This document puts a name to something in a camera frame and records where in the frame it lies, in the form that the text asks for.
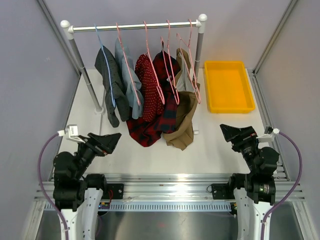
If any tan khaki skirt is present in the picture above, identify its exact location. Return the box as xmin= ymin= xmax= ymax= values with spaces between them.
xmin=163 ymin=48 xmax=198 ymax=151

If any light grey-blue skirt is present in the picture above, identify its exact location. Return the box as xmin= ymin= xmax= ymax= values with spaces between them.
xmin=115 ymin=39 xmax=144 ymax=119

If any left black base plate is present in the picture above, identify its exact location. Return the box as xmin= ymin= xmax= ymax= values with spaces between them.
xmin=102 ymin=183 xmax=125 ymax=200

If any white and silver clothes rack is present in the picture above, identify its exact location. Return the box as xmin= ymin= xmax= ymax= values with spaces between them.
xmin=60 ymin=14 xmax=207 ymax=135

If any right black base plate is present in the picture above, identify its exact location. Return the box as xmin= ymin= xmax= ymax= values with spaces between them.
xmin=211 ymin=183 xmax=235 ymax=200

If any dark grey dotted skirt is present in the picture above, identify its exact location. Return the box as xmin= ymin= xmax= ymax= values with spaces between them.
xmin=94 ymin=47 xmax=130 ymax=128

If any red black plaid skirt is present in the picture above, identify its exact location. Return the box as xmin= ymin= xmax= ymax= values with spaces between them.
xmin=126 ymin=51 xmax=181 ymax=147

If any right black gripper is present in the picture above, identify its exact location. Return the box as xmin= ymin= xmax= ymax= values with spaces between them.
xmin=220 ymin=123 xmax=260 ymax=173

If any blue wire hanger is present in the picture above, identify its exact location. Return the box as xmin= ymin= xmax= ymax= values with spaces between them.
xmin=94 ymin=24 xmax=117 ymax=108

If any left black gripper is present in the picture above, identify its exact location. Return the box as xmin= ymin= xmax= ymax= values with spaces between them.
xmin=73 ymin=132 xmax=121 ymax=179

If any red polka dot skirt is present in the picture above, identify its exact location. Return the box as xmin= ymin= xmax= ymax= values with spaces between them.
xmin=134 ymin=54 xmax=164 ymax=122

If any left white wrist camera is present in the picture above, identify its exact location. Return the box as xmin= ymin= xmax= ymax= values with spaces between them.
xmin=57 ymin=124 xmax=85 ymax=143

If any pink hanger with tan skirt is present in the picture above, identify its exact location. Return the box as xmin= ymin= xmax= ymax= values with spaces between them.
xmin=176 ymin=19 xmax=202 ymax=104

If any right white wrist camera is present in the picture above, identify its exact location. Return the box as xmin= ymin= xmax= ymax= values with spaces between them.
xmin=256 ymin=126 xmax=280 ymax=143

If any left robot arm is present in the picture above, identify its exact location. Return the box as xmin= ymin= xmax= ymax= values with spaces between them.
xmin=53 ymin=133 xmax=124 ymax=240

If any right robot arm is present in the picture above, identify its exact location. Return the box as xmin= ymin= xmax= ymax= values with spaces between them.
xmin=220 ymin=124 xmax=280 ymax=240

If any white slotted cable duct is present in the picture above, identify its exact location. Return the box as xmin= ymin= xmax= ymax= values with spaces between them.
xmin=44 ymin=201 xmax=232 ymax=213

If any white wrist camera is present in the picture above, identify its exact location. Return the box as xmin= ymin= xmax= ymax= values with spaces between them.
xmin=57 ymin=124 xmax=85 ymax=143
xmin=256 ymin=126 xmax=280 ymax=143

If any yellow plastic bin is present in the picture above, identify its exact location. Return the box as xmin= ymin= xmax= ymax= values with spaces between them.
xmin=204 ymin=61 xmax=255 ymax=114

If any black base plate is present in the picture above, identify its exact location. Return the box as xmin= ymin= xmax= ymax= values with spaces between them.
xmin=102 ymin=183 xmax=125 ymax=200
xmin=211 ymin=183 xmax=235 ymax=200

